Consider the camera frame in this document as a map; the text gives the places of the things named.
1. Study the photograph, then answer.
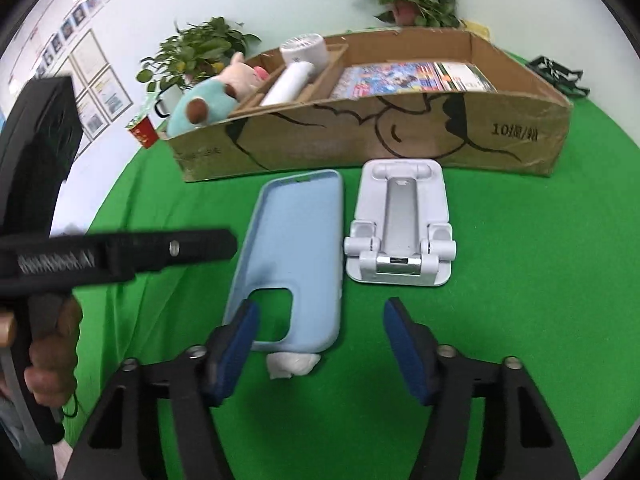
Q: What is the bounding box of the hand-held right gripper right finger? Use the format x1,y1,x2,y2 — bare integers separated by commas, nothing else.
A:
384,297,581,480

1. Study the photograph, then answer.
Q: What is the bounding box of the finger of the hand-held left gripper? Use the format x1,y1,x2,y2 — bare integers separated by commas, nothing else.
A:
100,229,238,282
0,76,84,237

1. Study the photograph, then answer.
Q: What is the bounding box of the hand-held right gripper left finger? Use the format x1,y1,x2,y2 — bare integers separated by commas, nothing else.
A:
65,299,260,480

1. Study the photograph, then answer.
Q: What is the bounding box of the light blue phone case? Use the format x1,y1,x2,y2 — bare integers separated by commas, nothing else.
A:
222,170,345,352

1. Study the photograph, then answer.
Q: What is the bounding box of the brown cardboard box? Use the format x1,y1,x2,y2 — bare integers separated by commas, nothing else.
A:
167,27,573,183

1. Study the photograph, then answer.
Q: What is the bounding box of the cardboard divider tray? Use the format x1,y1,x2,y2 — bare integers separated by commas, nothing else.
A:
227,44,351,118

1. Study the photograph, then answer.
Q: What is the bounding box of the colourful board game box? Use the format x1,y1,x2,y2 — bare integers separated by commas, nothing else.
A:
327,62,438,98

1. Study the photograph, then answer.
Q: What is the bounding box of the green and white medicine box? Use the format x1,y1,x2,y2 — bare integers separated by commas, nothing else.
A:
432,61,496,93

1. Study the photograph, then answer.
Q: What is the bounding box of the person's left hand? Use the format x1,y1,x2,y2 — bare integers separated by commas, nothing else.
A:
25,296,83,408

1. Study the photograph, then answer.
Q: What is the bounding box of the crumpled white tissue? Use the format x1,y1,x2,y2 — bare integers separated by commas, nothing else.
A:
267,351,321,380

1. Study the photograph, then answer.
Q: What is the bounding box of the red paper cup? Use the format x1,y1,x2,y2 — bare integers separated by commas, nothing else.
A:
127,105,158,150

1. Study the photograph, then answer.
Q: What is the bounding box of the white enamel mug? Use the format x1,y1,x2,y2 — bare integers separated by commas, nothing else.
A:
152,87,182,118

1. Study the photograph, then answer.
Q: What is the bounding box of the white folding phone stand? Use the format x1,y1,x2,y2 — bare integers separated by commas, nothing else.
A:
344,159,457,287

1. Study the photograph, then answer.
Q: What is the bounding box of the pink and teal plush toy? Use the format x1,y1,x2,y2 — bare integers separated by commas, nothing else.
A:
166,52,268,138

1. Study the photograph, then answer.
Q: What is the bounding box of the bushy potted green plant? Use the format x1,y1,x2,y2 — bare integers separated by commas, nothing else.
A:
137,17,261,91

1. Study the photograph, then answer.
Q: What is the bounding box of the yellow fallen leaf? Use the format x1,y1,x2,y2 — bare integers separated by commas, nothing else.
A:
460,20,493,42

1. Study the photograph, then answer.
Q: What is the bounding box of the group of wall documents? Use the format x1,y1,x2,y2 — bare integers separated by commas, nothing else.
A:
65,27,133,143

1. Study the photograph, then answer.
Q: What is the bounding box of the row of wall photos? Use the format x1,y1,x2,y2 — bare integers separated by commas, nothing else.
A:
30,0,161,76

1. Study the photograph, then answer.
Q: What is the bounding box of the black plastic bracket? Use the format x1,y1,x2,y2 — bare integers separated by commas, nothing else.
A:
527,55,591,98

